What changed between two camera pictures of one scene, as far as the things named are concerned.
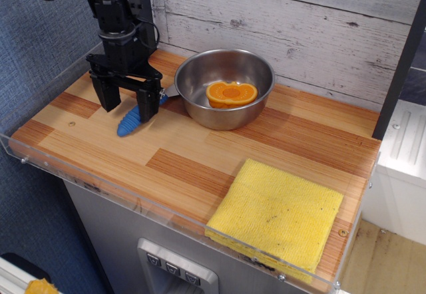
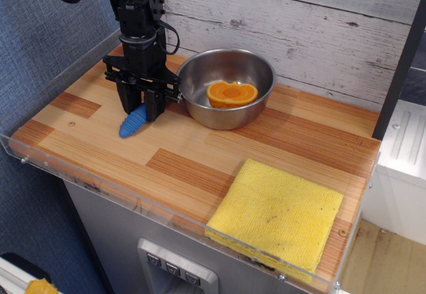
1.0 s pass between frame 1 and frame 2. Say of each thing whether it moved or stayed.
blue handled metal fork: stayed
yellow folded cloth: stayed
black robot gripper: moved
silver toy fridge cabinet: stayed
